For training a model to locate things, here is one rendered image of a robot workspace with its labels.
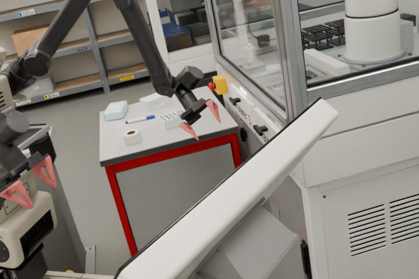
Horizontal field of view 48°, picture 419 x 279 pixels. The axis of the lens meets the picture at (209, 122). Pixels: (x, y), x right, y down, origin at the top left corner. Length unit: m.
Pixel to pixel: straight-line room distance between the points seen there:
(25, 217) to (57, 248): 0.91
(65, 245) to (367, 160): 1.60
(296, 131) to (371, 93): 0.59
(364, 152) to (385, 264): 0.43
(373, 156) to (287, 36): 0.45
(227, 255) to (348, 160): 0.72
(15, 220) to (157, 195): 0.65
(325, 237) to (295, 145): 0.77
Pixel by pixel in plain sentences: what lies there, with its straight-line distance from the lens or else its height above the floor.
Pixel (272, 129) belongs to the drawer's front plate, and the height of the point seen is 0.92.
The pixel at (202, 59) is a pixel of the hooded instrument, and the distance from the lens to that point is 2.56.
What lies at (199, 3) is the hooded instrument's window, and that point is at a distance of 2.53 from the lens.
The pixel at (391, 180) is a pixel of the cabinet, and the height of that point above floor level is 0.73.
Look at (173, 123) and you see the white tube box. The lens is 2.05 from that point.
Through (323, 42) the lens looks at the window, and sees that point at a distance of 1.27.
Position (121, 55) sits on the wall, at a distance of 5.99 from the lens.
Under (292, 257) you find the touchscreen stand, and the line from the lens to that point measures 0.83.
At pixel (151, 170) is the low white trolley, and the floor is 0.65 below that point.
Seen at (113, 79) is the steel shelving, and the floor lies 0.14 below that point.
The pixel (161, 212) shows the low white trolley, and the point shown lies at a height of 0.44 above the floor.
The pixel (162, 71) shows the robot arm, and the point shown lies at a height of 1.12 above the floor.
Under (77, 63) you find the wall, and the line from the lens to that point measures 6.02.
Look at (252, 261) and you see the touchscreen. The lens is 0.76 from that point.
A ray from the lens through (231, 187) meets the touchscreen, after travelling 0.66.
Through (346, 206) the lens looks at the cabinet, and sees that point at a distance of 1.48.
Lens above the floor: 1.52
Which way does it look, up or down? 22 degrees down
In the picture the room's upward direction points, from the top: 11 degrees counter-clockwise
